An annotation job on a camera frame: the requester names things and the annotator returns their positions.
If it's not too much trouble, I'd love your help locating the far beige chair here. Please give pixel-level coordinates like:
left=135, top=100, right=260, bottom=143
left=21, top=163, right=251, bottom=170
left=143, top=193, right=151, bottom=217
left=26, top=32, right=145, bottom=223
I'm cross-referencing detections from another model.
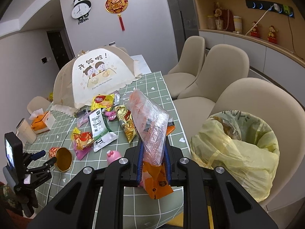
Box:
left=163, top=36, right=206, bottom=99

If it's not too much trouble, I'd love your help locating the middle beige chair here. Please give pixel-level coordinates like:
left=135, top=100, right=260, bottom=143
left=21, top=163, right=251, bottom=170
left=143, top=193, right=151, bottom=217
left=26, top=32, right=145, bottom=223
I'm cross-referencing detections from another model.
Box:
left=174, top=44, right=250, bottom=141

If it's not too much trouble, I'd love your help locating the beige chair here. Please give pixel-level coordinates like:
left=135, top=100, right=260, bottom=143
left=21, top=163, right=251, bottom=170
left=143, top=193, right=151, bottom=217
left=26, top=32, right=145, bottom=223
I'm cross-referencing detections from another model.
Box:
left=211, top=77, right=304, bottom=211
left=163, top=36, right=206, bottom=99
left=174, top=44, right=250, bottom=141

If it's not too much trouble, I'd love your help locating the red doll figurine left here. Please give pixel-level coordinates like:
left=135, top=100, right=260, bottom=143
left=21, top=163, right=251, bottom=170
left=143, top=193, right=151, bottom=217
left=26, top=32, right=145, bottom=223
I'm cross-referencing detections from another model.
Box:
left=250, top=21, right=261, bottom=38

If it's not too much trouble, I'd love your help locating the pink lollipop wrapper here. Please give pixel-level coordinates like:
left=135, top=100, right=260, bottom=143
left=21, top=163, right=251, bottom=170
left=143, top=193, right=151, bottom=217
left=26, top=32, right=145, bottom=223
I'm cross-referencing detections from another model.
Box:
left=104, top=111, right=116, bottom=120

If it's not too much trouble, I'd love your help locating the red doll figurine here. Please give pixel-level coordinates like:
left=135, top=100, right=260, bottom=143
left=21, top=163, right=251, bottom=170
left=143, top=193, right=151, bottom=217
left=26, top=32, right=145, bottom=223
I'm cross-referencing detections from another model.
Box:
left=267, top=25, right=278, bottom=44
left=250, top=21, right=261, bottom=38

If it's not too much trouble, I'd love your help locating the near beige chair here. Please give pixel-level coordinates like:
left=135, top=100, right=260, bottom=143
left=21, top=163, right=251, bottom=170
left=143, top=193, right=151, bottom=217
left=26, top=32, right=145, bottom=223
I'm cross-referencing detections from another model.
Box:
left=211, top=77, right=304, bottom=211

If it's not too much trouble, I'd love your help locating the beige mesh food cover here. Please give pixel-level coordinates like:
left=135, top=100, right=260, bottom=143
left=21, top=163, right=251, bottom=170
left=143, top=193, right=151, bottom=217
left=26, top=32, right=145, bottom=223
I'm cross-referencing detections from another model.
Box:
left=50, top=46, right=143, bottom=116

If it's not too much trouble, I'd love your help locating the red chinese knot ornament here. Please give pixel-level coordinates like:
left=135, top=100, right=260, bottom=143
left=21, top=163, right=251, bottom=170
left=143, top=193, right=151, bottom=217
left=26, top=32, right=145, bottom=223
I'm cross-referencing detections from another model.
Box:
left=105, top=0, right=128, bottom=31

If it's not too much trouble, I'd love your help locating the orange white tissue box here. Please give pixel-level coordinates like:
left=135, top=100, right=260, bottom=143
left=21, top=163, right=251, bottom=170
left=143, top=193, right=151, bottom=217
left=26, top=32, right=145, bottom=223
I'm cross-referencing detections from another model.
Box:
left=29, top=108, right=56, bottom=134

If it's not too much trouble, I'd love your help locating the yellow purple snack wrapper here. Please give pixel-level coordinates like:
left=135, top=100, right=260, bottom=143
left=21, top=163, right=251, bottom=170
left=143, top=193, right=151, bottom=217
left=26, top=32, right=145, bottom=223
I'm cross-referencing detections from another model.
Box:
left=71, top=127, right=93, bottom=161

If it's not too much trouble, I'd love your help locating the green grid tablecloth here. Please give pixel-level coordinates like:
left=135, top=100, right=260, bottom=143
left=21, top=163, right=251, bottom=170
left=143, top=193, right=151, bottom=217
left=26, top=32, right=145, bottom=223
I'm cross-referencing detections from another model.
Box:
left=24, top=71, right=190, bottom=228

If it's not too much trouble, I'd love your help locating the red doll figurine right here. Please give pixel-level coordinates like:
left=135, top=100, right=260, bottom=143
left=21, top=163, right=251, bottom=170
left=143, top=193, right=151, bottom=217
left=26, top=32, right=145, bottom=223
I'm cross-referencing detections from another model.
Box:
left=267, top=25, right=278, bottom=44

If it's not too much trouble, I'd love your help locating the pink caterpillar toy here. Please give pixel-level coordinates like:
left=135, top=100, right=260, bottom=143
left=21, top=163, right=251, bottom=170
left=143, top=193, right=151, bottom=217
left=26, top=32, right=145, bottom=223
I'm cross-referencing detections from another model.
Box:
left=107, top=150, right=121, bottom=165

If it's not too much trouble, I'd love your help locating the beige cup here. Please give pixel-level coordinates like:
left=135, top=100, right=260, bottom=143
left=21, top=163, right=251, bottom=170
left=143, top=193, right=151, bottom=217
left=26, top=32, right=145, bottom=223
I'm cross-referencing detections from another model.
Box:
left=15, top=118, right=37, bottom=144

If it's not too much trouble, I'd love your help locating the green white snack bag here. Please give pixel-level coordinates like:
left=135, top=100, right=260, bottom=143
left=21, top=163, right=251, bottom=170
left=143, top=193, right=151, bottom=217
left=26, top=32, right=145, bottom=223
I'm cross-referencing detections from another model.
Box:
left=89, top=109, right=118, bottom=152

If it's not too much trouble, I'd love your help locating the red gold snack wrapper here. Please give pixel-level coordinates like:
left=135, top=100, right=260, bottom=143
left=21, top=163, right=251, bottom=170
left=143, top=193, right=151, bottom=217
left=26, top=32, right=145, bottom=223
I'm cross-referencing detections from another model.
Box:
left=71, top=127, right=94, bottom=150

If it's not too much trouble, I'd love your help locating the light purple candy wrapper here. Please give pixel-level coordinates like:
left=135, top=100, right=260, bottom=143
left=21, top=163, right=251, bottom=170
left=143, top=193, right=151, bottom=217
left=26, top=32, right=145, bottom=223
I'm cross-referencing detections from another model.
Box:
left=76, top=110, right=91, bottom=128

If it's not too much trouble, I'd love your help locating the trash bin yellow bag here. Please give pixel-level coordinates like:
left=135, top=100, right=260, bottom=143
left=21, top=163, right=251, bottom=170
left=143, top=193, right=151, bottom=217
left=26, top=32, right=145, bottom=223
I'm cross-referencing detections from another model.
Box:
left=189, top=110, right=280, bottom=202

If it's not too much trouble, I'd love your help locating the panda wall clock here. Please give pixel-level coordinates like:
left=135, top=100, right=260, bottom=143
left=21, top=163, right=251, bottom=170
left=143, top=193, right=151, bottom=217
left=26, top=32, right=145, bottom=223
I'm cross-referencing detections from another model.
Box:
left=71, top=0, right=92, bottom=24

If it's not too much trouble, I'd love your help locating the orange clear plastic bag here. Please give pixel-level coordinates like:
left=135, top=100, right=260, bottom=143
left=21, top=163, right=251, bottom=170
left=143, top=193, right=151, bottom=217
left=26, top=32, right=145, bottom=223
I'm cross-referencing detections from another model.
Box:
left=128, top=89, right=173, bottom=200

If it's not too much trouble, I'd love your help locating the black power strip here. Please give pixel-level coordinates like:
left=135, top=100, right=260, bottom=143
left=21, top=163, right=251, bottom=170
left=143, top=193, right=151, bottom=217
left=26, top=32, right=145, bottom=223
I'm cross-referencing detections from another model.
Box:
left=246, top=0, right=295, bottom=18

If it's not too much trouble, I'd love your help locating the gold yellow snack wrapper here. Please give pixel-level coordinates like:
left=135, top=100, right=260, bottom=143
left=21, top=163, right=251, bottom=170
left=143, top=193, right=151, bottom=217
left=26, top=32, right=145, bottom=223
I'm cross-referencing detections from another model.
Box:
left=115, top=105, right=136, bottom=143

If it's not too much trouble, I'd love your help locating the yellow nabati wafer wrapper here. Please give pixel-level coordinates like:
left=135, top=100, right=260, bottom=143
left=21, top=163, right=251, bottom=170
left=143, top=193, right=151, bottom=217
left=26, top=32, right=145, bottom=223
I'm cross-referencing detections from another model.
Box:
left=91, top=94, right=115, bottom=112

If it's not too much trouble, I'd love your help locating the red paper cup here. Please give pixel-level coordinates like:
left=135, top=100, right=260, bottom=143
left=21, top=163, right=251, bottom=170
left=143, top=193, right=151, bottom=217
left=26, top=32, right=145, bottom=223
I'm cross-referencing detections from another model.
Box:
left=49, top=147, right=73, bottom=172

